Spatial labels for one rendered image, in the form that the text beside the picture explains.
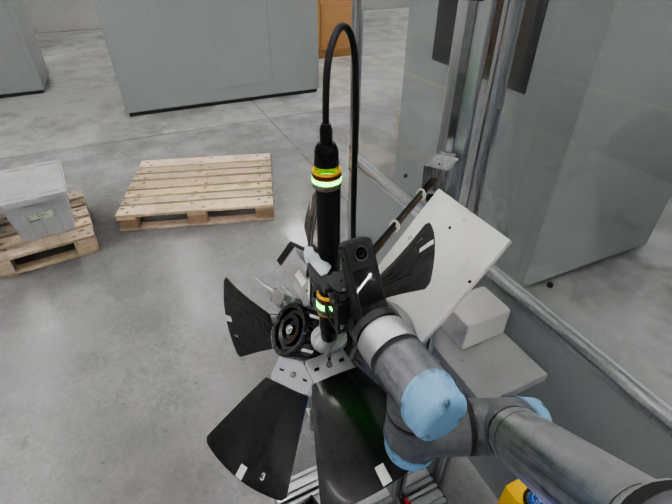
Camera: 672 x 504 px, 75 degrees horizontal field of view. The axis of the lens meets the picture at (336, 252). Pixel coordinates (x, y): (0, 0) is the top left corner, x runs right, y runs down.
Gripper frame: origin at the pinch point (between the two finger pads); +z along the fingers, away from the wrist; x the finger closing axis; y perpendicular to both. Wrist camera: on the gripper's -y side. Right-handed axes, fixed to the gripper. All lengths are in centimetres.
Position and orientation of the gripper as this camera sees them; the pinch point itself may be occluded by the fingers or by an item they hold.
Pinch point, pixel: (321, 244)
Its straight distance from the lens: 74.7
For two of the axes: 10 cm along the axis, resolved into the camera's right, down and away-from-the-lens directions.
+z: -4.3, -5.5, 7.2
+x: 9.0, -2.6, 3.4
